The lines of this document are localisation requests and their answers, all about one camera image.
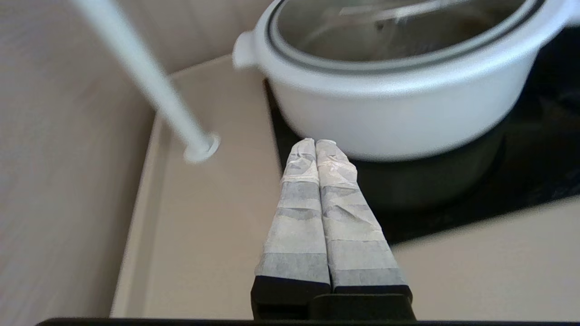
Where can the glass lid with white rim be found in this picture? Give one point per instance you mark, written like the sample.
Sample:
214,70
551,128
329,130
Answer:
408,77

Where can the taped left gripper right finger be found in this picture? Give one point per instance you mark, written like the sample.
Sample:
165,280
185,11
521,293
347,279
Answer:
353,235

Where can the black glass induction cooktop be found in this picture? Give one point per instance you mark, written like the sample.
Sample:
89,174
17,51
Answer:
521,181

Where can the white round pole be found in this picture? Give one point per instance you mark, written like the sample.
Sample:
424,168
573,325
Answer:
145,77

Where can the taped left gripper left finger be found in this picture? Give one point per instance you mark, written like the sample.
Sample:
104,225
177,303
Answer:
297,226

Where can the white cooking pot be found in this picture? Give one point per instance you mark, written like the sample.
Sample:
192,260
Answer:
398,122

